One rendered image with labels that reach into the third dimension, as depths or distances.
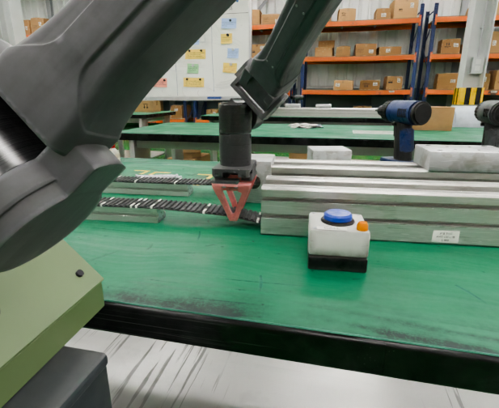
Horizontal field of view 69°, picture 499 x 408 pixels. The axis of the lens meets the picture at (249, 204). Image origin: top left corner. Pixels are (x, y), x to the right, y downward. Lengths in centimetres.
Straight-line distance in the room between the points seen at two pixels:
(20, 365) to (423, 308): 41
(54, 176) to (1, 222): 4
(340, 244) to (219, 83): 321
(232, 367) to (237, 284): 75
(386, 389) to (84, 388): 95
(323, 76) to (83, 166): 1096
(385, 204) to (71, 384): 50
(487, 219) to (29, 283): 62
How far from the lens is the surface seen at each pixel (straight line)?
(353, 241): 51
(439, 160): 83
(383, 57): 1009
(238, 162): 63
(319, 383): 118
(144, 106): 515
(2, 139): 24
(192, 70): 373
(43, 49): 23
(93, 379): 39
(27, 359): 38
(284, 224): 62
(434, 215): 65
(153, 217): 71
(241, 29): 362
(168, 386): 118
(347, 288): 49
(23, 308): 39
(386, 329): 43
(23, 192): 23
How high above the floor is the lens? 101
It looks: 17 degrees down
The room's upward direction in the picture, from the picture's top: straight up
